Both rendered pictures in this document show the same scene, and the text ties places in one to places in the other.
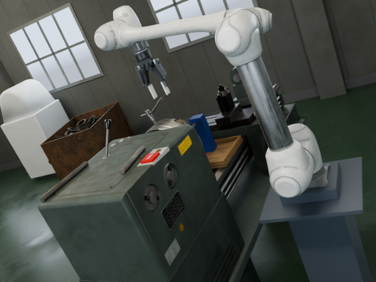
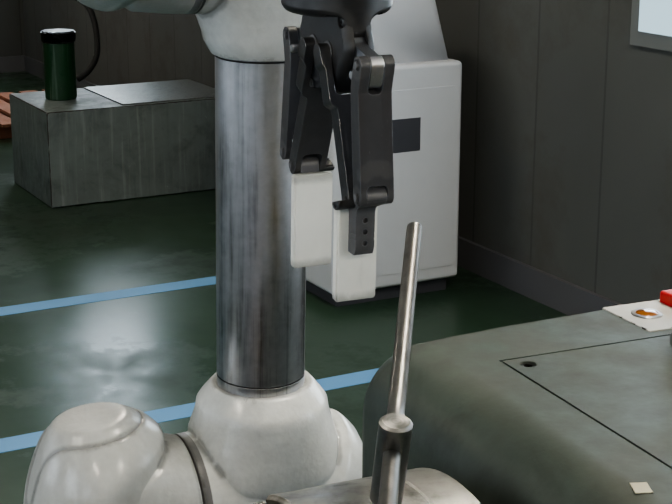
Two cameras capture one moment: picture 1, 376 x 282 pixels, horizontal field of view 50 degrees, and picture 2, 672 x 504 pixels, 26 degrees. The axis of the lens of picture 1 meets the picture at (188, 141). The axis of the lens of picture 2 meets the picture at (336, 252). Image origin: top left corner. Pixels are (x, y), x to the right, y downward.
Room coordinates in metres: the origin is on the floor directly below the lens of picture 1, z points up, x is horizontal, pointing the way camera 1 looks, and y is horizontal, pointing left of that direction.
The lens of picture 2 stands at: (2.77, 0.57, 1.67)
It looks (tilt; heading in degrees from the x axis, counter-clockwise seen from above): 16 degrees down; 212
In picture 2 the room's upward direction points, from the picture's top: straight up
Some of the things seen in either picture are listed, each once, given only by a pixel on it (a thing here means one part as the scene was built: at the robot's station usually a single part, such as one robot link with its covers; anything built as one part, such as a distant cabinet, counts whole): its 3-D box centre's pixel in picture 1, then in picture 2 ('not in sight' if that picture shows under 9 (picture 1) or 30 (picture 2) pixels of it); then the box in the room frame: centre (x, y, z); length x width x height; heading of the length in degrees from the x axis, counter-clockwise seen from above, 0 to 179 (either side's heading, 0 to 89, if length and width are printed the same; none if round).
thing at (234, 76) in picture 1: (246, 80); not in sight; (2.98, -0.58, 1.01); 0.30 x 0.20 x 0.29; 146
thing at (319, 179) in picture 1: (308, 170); not in sight; (1.68, -0.46, 0.83); 0.22 x 0.18 x 0.06; 150
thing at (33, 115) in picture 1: (38, 128); not in sight; (6.28, 2.04, 0.73); 0.74 x 0.67 x 1.45; 60
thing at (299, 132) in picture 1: (299, 148); (104, 504); (1.66, -0.45, 0.97); 0.18 x 0.16 x 0.22; 147
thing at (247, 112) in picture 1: (223, 121); not in sight; (2.48, -0.26, 0.95); 0.43 x 0.18 x 0.04; 56
